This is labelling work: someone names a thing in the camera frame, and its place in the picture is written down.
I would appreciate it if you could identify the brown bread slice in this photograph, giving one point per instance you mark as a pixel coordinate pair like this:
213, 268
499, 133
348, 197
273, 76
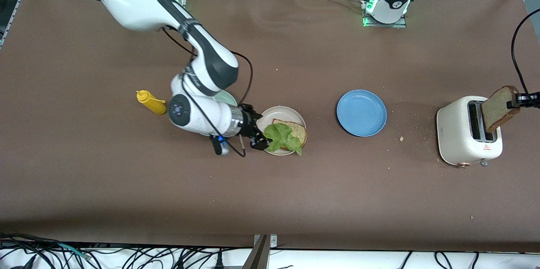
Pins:
498, 111
300, 132

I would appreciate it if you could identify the aluminium frame post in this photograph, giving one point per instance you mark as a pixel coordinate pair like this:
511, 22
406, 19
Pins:
257, 258

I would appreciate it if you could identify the yellow mustard squeeze bottle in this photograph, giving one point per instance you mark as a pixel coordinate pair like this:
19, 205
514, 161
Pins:
152, 103

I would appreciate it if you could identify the beige plate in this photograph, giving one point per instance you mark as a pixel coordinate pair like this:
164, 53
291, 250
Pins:
278, 113

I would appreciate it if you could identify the white toaster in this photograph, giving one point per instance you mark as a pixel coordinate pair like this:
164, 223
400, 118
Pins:
453, 134

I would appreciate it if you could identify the metal corner bracket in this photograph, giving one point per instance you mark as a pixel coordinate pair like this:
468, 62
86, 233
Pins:
273, 241

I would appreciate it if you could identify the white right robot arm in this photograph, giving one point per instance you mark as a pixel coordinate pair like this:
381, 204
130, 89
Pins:
198, 113

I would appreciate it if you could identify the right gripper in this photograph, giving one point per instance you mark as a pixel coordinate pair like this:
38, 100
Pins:
250, 125

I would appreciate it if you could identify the black power plug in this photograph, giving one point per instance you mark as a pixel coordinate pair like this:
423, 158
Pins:
218, 260

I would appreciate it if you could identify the light green plate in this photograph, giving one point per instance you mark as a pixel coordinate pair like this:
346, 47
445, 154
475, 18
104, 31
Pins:
228, 99

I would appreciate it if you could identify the green lettuce leaf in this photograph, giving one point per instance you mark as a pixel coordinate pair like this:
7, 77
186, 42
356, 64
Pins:
280, 136

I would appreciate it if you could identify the blue plate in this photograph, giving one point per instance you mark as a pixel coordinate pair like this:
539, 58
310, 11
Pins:
361, 113

